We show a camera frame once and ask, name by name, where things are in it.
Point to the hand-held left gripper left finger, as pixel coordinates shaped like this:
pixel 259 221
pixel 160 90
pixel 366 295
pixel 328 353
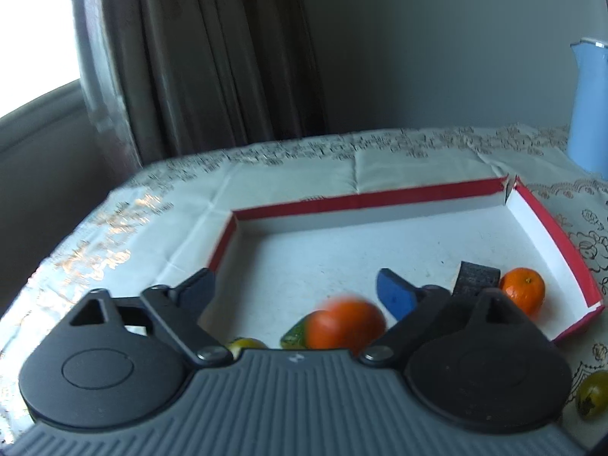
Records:
pixel 197 292

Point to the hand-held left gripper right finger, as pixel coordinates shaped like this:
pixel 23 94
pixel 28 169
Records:
pixel 396 294

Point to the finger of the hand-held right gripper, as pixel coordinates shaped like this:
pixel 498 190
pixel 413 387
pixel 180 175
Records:
pixel 475 276

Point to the small orange mandarin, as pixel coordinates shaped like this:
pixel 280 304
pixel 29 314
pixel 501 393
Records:
pixel 525 289

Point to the large orange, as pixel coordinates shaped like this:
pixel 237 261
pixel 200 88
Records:
pixel 346 327

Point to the yellow-green plum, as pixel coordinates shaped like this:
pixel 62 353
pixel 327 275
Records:
pixel 247 344
pixel 593 394

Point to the red cardboard box tray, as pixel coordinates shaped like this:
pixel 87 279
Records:
pixel 332 256

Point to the green lime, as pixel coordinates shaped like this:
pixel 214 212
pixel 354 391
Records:
pixel 294 337

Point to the white floral tablecloth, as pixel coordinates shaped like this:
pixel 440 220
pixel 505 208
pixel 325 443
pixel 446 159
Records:
pixel 285 175

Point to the light blue kettle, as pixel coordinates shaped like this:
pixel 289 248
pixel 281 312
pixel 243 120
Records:
pixel 589 104

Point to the sheer embroidered curtain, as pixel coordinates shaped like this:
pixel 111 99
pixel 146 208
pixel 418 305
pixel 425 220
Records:
pixel 102 80

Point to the brown patterned curtain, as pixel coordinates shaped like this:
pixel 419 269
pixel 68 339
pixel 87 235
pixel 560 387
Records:
pixel 213 57

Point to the window with grey frame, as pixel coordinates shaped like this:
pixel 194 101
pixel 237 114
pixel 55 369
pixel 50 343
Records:
pixel 33 33

